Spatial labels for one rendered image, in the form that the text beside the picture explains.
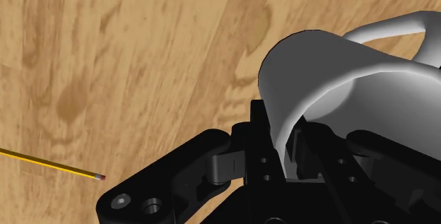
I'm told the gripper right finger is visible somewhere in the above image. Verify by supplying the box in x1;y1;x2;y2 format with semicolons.
290;116;441;224

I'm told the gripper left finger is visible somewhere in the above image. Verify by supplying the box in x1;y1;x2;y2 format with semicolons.
95;99;288;224

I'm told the white mug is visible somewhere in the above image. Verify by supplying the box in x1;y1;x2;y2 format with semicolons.
257;11;441;179

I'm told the yellow pencil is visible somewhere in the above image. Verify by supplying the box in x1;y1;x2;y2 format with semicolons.
0;148;107;182

